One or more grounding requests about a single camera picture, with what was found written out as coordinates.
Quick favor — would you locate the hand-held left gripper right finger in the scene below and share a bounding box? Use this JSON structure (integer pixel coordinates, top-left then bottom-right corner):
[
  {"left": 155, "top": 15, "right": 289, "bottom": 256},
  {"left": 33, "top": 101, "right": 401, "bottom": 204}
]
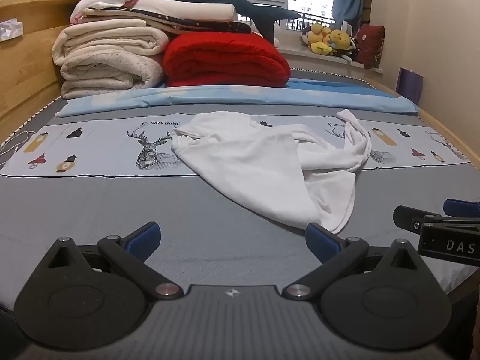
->
[{"left": 281, "top": 223, "right": 421, "bottom": 301}]

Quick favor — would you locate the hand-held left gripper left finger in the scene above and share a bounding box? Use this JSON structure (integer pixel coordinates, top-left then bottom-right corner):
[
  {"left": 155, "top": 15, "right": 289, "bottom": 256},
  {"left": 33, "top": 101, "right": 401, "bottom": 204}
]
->
[{"left": 47, "top": 222, "right": 184, "bottom": 301}]

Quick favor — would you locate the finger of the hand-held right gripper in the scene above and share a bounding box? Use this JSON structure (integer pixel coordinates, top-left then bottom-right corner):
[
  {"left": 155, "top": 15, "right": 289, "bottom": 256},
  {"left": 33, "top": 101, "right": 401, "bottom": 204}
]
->
[
  {"left": 443, "top": 199, "right": 480, "bottom": 217},
  {"left": 393, "top": 205, "right": 480, "bottom": 233}
]

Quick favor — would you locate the white shirt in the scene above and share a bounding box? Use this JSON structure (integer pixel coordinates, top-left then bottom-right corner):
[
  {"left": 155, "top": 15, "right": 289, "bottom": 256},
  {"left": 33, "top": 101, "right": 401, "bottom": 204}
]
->
[{"left": 170, "top": 109, "right": 373, "bottom": 234}]

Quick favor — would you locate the purple box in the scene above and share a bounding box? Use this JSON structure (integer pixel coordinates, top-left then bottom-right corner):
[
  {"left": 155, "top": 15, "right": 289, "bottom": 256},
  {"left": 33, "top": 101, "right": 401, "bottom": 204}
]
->
[{"left": 397, "top": 67, "right": 424, "bottom": 104}]

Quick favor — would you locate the light blue folded sheet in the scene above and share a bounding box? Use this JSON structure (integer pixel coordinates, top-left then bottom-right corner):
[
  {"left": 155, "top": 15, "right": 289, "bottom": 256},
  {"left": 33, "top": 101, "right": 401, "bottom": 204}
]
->
[{"left": 55, "top": 78, "right": 419, "bottom": 118}]

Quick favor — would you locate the white speckled folded blanket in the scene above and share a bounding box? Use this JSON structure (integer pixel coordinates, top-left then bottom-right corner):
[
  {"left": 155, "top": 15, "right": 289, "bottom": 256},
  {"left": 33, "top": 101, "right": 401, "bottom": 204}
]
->
[{"left": 60, "top": 53, "right": 166, "bottom": 100}]

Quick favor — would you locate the black white striped plush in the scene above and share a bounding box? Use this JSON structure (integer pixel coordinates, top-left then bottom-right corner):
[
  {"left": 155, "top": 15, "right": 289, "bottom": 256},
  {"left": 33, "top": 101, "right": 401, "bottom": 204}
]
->
[{"left": 339, "top": 41, "right": 360, "bottom": 62}]

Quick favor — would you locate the dark red cushion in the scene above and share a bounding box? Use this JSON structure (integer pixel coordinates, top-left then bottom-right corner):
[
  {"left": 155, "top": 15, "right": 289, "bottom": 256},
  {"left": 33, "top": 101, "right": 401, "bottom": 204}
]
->
[{"left": 354, "top": 23, "right": 386, "bottom": 70}]

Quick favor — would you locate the white window sill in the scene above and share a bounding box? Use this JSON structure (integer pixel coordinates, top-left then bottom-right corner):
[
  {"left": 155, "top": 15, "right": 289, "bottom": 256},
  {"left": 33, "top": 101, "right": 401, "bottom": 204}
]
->
[{"left": 277, "top": 43, "right": 379, "bottom": 70}]

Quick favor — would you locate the yellow round plush toy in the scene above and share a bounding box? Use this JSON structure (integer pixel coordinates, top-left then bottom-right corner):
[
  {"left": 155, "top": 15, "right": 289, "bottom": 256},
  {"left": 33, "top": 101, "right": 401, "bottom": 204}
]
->
[{"left": 330, "top": 28, "right": 354, "bottom": 52}]

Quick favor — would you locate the red folded blanket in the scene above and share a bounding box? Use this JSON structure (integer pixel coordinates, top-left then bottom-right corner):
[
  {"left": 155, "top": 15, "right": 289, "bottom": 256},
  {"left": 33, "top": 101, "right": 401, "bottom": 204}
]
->
[{"left": 162, "top": 32, "right": 292, "bottom": 89}]

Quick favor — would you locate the cream folded blanket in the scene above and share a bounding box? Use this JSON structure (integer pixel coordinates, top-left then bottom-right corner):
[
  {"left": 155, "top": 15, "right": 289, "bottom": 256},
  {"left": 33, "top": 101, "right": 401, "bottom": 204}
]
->
[{"left": 52, "top": 25, "right": 170, "bottom": 66}]

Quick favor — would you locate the yellow duck plush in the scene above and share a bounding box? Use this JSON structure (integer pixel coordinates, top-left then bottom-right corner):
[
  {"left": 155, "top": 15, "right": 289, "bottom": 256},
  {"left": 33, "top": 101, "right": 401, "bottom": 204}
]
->
[{"left": 307, "top": 22, "right": 334, "bottom": 56}]

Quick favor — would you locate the white folded sheet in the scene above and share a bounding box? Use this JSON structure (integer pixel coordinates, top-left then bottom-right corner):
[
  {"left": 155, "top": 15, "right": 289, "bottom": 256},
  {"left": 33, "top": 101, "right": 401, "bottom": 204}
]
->
[{"left": 84, "top": 0, "right": 236, "bottom": 23}]

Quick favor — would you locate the tissue pack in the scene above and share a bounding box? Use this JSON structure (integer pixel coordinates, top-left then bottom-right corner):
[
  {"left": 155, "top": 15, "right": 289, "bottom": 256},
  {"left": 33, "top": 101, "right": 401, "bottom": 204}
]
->
[{"left": 0, "top": 18, "right": 24, "bottom": 43}]

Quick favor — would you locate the thin looped cord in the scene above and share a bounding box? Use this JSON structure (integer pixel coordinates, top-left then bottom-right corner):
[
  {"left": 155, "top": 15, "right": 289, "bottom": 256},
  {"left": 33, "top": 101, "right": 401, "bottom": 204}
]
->
[{"left": 0, "top": 130, "right": 34, "bottom": 169}]

